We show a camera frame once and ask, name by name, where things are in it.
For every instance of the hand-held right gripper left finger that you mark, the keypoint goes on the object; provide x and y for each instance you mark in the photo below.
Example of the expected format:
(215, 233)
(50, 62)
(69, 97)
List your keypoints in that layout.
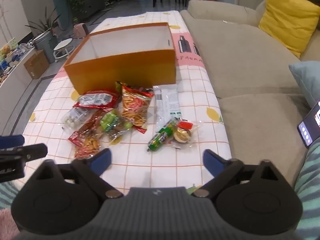
(102, 158)

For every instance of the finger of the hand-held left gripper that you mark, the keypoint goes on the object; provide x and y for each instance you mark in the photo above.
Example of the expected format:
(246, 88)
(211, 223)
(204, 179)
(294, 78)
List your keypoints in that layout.
(27, 152)
(12, 140)

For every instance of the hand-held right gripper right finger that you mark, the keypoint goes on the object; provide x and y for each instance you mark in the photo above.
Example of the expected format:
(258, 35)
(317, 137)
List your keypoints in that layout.
(211, 158)

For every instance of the red packet with white label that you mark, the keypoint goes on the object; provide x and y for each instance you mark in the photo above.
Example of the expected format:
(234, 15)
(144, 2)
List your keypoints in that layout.
(96, 99)

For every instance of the white snack packet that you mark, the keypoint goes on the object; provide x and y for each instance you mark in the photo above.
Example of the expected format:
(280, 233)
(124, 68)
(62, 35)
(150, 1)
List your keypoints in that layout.
(166, 100)

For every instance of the orange cardboard box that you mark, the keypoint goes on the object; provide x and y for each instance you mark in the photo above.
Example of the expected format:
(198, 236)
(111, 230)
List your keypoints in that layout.
(125, 70)

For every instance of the person's left teal striped leg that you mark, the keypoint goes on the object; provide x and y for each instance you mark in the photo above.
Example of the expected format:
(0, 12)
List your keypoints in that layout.
(7, 192)

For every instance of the person's teal striped leg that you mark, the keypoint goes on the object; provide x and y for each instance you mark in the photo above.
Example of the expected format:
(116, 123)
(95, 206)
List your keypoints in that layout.
(308, 180)
(7, 192)

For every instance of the red cracker packet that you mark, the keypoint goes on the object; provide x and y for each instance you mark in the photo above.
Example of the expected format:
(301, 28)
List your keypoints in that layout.
(85, 143)

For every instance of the clear cookie packet red label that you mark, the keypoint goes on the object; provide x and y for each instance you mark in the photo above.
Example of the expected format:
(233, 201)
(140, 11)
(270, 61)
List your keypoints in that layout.
(183, 135)

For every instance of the green label snack packet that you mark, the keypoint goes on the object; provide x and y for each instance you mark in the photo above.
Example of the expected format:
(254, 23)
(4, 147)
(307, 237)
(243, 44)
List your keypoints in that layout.
(112, 122)

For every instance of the brown snack packet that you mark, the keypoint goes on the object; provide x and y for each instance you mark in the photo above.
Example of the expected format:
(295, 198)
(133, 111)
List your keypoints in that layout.
(91, 122)

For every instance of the checked tablecloth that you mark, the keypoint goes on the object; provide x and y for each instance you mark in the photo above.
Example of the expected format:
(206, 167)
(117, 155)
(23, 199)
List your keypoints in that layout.
(150, 157)

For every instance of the clear packet of white balls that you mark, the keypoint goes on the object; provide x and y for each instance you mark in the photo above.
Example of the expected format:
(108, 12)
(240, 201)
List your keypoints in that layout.
(75, 117)

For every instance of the pink fuzzy cloth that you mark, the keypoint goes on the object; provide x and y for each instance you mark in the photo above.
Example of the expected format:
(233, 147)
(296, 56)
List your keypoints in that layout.
(6, 222)

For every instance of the green candy tube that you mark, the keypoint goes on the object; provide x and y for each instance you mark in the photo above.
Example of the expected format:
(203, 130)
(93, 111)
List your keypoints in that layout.
(161, 137)

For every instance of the orange chips packet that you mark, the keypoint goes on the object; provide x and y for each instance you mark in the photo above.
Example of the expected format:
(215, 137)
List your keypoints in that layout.
(133, 107)

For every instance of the white shelf with toys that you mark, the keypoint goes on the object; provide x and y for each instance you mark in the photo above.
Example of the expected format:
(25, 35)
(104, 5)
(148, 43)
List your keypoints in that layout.
(15, 65)

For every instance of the brown cardboard box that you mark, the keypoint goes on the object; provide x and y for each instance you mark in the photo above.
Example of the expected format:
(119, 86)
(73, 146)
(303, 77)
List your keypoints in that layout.
(36, 65)

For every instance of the grey plant pot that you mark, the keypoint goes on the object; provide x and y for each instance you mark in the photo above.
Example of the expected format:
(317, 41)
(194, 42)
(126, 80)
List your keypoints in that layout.
(46, 47)

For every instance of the person's right teal striped leg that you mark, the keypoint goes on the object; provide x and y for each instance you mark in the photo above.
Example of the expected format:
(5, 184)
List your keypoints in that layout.
(308, 180)

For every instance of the beige sofa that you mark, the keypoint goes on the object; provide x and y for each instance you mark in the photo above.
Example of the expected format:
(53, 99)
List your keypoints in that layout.
(245, 62)

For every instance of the smartphone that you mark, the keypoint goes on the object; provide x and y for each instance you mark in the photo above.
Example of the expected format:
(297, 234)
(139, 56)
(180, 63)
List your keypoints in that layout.
(310, 127)

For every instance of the white round stool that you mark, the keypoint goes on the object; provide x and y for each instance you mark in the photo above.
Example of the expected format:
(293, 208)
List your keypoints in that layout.
(63, 46)

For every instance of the long-leaf potted plant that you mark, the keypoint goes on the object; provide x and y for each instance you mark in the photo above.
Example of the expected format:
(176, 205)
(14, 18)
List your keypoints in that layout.
(43, 23)

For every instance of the light blue cushion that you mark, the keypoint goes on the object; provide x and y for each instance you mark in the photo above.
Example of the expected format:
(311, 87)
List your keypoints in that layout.
(307, 80)

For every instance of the pink backpack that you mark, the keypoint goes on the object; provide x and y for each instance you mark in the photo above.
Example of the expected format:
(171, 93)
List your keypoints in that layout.
(80, 30)

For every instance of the yellow cushion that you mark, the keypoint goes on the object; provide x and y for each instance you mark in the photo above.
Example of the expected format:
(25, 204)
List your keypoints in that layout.
(287, 17)

